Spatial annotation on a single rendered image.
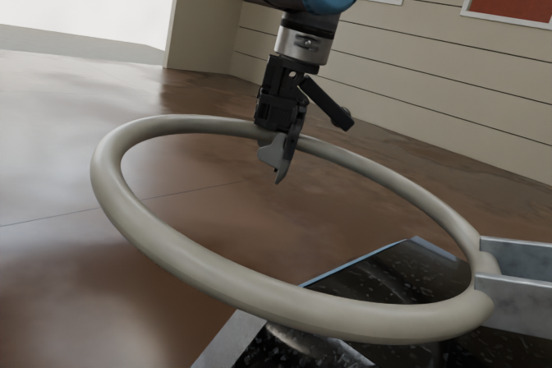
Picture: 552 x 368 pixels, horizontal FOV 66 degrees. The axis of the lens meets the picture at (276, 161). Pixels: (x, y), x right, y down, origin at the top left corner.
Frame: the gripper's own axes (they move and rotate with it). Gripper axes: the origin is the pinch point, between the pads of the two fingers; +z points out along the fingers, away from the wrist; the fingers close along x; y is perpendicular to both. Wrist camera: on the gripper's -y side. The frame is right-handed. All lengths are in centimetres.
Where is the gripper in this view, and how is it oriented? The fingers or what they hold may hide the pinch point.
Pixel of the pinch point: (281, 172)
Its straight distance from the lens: 77.5
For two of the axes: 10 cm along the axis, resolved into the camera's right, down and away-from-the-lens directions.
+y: -9.7, -2.2, -1.1
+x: 0.3, 3.5, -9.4
